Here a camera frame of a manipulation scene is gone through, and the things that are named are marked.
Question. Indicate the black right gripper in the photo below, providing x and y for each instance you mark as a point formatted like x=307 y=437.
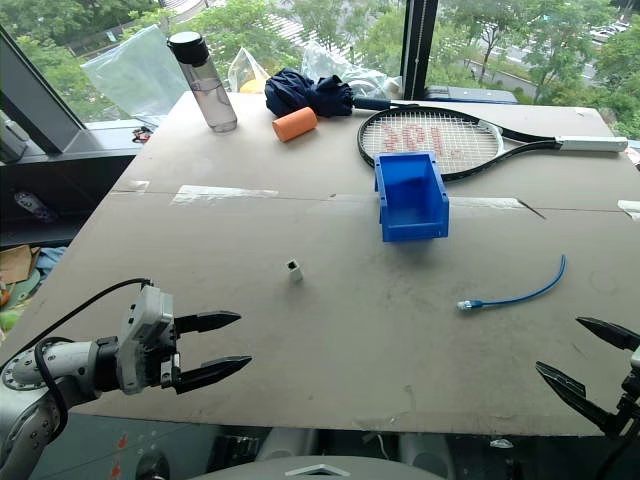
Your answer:
x=631 y=405

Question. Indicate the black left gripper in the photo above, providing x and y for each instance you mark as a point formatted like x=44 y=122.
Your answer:
x=175 y=372

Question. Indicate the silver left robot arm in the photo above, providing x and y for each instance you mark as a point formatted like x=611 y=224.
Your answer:
x=75 y=365

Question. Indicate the small white adapter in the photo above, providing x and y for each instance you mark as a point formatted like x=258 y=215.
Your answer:
x=295 y=271

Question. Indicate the white tape strip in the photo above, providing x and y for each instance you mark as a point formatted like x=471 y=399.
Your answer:
x=631 y=209

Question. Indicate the silver robot torso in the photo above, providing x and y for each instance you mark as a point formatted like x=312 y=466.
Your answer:
x=320 y=470

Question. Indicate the short clear tape strip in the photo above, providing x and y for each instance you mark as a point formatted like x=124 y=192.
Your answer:
x=131 y=186

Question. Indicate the brown cardboard piece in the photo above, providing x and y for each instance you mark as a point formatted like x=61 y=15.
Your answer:
x=17 y=262

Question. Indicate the black and white tennis racket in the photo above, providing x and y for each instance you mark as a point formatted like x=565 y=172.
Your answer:
x=590 y=144

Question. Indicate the blue plastic storage bin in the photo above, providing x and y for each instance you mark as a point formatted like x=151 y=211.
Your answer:
x=412 y=220

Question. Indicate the orange foam cylinder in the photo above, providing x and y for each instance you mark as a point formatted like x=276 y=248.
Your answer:
x=295 y=125

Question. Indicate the clear water bottle black lid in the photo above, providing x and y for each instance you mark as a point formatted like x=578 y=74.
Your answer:
x=212 y=95

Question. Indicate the navy folded umbrella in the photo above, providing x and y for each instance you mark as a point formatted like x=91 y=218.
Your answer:
x=305 y=92

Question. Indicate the clear bag with yellow contents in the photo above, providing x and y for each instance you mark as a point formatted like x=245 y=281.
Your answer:
x=247 y=75

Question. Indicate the bluish clear plastic bag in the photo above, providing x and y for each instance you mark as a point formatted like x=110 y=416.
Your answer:
x=135 y=75

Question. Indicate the dark blue flat box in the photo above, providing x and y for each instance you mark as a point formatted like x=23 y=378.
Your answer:
x=470 y=94

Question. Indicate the crumpled clear plastic bag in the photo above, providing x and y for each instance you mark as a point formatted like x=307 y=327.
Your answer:
x=325 y=62

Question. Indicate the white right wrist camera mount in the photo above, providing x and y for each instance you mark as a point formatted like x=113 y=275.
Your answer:
x=636 y=357

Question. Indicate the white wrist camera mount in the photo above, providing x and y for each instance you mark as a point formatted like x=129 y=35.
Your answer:
x=636 y=357
x=145 y=320

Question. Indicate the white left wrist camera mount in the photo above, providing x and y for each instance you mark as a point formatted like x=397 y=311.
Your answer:
x=145 y=320

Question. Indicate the dark slanted window frame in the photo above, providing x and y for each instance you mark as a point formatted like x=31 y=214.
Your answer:
x=35 y=100

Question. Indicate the black window frame post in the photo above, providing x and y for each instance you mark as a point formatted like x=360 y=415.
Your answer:
x=417 y=45

